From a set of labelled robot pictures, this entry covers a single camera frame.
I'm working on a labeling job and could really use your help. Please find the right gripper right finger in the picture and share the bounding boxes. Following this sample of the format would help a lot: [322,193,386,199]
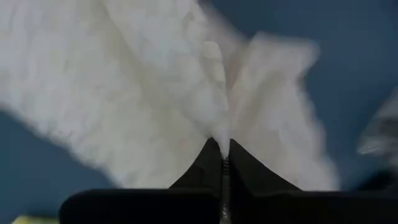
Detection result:
[229,139,398,224]

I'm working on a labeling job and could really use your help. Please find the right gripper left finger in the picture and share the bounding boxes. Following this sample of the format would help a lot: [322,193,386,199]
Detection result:
[58,138,223,224]

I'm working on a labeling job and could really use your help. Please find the white lace garment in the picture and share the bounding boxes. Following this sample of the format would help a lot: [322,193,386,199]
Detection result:
[0,0,341,191]

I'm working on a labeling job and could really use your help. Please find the yellow shirt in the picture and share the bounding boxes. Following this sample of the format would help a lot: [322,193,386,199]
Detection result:
[11,215,60,224]

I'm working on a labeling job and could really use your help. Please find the clear spray bottle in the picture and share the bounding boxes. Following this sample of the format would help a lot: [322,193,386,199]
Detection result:
[357,86,398,156]

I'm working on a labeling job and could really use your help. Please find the blue table mat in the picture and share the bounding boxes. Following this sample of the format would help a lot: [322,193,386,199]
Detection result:
[0,0,398,224]

